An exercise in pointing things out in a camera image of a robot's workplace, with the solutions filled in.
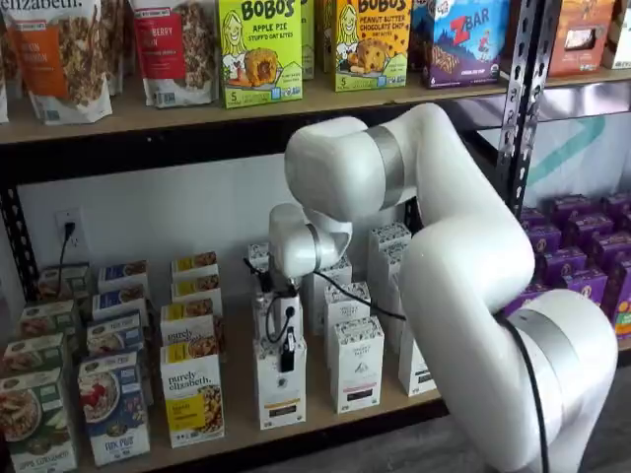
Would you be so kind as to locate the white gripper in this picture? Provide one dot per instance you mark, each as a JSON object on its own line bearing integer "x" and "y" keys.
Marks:
{"x": 282, "y": 303}

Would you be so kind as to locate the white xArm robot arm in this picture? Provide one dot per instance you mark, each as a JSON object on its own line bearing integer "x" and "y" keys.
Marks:
{"x": 468, "y": 271}

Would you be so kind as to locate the white box pink strip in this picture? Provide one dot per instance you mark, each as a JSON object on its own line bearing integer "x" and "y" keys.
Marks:
{"x": 345, "y": 322}
{"x": 360, "y": 364}
{"x": 313, "y": 305}

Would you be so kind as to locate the brown particle shelf board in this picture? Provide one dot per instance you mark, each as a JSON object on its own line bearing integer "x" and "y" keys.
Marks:
{"x": 148, "y": 120}
{"x": 581, "y": 79}
{"x": 239, "y": 436}

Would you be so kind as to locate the white yellow granola box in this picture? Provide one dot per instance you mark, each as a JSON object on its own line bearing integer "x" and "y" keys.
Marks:
{"x": 192, "y": 394}
{"x": 194, "y": 263}
{"x": 189, "y": 325}
{"x": 194, "y": 290}

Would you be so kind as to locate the white box dark strip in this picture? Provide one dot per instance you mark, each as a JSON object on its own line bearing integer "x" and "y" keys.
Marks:
{"x": 387, "y": 234}
{"x": 414, "y": 362}
{"x": 392, "y": 295}

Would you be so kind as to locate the blue oatmeal box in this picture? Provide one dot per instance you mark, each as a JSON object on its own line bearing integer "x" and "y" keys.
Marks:
{"x": 116, "y": 332}
{"x": 120, "y": 273}
{"x": 118, "y": 300}
{"x": 113, "y": 409}

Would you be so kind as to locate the green oatmeal box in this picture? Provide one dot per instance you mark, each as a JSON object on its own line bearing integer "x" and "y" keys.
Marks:
{"x": 47, "y": 317}
{"x": 64, "y": 283}
{"x": 32, "y": 352}
{"x": 34, "y": 424}

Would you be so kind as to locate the purple snack box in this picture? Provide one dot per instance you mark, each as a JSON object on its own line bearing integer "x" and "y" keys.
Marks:
{"x": 618, "y": 290}
{"x": 618, "y": 203}
{"x": 574, "y": 207}
{"x": 586, "y": 286}
{"x": 589, "y": 229}
{"x": 611, "y": 249}
{"x": 532, "y": 219}
{"x": 525, "y": 295}
{"x": 542, "y": 241}
{"x": 559, "y": 266}

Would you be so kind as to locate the green Bobo's oat bites box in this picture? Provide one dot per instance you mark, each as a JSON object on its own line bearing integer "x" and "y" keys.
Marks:
{"x": 259, "y": 49}
{"x": 308, "y": 39}

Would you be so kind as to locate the yellow Bobo's oat bites box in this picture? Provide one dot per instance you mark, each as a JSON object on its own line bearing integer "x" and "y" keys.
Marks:
{"x": 372, "y": 44}
{"x": 326, "y": 34}

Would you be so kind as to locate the blue Zbar box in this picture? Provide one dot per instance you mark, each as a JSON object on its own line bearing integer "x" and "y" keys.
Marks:
{"x": 458, "y": 44}

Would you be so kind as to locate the orange snack box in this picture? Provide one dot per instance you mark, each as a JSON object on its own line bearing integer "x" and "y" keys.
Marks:
{"x": 581, "y": 34}

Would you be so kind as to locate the white snack box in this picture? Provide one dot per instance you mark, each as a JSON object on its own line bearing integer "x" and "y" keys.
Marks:
{"x": 622, "y": 34}

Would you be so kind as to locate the granola pouch red label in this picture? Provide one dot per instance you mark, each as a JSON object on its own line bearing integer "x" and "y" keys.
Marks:
{"x": 172, "y": 54}

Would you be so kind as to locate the white granola pouch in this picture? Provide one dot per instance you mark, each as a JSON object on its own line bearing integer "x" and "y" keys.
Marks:
{"x": 118, "y": 44}

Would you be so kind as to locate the granola pouch orange label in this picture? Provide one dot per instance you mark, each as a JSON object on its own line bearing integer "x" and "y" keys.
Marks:
{"x": 54, "y": 54}

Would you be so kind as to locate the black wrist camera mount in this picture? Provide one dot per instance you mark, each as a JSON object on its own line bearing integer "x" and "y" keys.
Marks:
{"x": 276, "y": 281}

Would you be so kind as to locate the white wall outlet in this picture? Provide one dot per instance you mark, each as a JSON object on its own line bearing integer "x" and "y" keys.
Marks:
{"x": 74, "y": 241}

